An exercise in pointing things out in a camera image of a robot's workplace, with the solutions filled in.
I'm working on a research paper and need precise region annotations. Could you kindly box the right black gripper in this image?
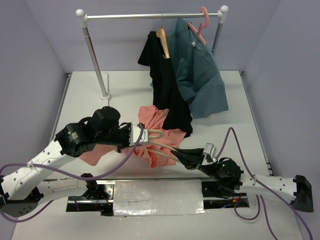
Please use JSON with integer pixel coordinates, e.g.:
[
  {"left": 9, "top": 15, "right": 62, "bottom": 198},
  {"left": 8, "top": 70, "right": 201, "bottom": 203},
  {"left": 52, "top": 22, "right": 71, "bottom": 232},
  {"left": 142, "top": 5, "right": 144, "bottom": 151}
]
[{"left": 170, "top": 146, "right": 221, "bottom": 181}]

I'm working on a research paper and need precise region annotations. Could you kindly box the salmon pink t shirt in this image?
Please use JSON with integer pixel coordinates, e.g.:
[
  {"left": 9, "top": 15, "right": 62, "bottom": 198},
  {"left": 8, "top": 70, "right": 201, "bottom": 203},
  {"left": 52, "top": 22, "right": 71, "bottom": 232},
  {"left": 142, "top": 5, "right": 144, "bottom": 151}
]
[{"left": 79, "top": 105, "right": 187, "bottom": 168}]

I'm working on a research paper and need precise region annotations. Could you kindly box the light wooden hanger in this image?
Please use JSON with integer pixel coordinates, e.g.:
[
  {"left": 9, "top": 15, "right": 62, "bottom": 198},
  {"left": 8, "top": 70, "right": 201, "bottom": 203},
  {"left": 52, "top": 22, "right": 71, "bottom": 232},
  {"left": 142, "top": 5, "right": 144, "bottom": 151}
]
[{"left": 147, "top": 129, "right": 179, "bottom": 162}]

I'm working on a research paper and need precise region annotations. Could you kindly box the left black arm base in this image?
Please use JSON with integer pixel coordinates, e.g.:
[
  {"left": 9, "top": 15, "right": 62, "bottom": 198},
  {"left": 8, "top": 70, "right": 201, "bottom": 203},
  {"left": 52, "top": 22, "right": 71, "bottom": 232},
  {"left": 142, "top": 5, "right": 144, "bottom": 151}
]
[{"left": 66, "top": 180, "right": 115, "bottom": 217}]

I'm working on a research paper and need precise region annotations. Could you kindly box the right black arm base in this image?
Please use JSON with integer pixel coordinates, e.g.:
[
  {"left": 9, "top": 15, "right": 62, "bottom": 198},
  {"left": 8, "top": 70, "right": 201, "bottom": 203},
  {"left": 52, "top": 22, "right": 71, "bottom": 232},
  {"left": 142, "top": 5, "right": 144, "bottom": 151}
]
[{"left": 201, "top": 180, "right": 249, "bottom": 210}]

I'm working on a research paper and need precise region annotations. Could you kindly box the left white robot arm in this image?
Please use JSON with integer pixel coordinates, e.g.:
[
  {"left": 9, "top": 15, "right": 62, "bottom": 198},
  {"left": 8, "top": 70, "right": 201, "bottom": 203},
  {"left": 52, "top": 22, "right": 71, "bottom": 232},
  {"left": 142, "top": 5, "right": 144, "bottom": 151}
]
[{"left": 0, "top": 106, "right": 143, "bottom": 222}]

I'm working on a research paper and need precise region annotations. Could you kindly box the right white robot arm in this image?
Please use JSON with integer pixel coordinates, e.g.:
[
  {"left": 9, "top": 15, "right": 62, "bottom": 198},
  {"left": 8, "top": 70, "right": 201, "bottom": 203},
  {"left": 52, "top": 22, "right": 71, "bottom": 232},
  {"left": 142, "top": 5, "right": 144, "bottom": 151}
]
[{"left": 170, "top": 143, "right": 314, "bottom": 213}]

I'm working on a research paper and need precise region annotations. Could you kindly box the black t shirt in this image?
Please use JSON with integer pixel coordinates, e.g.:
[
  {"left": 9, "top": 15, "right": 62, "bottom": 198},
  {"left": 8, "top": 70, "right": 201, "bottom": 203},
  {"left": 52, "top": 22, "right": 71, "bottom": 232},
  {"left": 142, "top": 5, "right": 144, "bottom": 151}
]
[{"left": 137, "top": 31, "right": 193, "bottom": 138}]

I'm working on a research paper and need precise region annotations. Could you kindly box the teal t shirt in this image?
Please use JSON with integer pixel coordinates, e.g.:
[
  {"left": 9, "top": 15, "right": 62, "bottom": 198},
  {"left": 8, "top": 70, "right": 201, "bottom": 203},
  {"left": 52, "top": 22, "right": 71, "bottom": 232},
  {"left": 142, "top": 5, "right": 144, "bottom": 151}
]
[{"left": 168, "top": 18, "right": 229, "bottom": 119}]

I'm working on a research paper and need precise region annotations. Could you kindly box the wooden hanger with black shirt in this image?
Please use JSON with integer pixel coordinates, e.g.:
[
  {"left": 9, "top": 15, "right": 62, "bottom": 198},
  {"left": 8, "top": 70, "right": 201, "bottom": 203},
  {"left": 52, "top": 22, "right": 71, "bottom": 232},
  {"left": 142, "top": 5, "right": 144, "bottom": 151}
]
[{"left": 156, "top": 22, "right": 170, "bottom": 59}]

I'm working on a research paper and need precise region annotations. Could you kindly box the pink plastic hanger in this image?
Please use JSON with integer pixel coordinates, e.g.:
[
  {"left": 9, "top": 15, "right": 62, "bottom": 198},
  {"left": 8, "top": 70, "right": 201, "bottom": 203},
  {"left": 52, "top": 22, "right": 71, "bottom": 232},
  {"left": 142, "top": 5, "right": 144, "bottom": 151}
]
[{"left": 187, "top": 6, "right": 210, "bottom": 46}]

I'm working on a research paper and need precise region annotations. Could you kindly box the silver foil cover panel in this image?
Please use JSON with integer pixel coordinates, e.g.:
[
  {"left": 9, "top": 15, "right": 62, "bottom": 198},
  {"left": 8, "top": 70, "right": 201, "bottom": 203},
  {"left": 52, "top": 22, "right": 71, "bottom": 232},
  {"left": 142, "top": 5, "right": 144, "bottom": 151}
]
[{"left": 113, "top": 179, "right": 205, "bottom": 217}]

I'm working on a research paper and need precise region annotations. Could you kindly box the white and silver clothes rack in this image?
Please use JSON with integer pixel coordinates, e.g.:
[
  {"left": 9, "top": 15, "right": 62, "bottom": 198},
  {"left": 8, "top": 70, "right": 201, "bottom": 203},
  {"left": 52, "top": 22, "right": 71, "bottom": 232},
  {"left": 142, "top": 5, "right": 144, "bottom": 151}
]
[{"left": 76, "top": 5, "right": 229, "bottom": 101}]

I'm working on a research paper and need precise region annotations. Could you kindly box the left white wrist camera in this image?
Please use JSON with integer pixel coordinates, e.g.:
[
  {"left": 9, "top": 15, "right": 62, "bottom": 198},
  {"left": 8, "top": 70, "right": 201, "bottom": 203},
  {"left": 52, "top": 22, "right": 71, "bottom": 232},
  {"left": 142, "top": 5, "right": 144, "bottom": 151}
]
[{"left": 129, "top": 122, "right": 149, "bottom": 147}]

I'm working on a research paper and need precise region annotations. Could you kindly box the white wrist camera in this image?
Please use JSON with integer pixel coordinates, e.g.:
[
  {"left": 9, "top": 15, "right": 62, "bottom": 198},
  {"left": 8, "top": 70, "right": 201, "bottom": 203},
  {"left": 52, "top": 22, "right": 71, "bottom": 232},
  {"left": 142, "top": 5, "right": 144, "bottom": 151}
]
[
  {"left": 129, "top": 122, "right": 149, "bottom": 147},
  {"left": 202, "top": 143, "right": 217, "bottom": 165}
]

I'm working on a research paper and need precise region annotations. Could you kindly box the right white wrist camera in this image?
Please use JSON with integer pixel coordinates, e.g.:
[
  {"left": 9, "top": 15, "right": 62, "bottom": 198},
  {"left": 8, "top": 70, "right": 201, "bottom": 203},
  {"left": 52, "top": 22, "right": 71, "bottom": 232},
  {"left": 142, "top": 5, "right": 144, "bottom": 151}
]
[{"left": 202, "top": 143, "right": 217, "bottom": 165}]

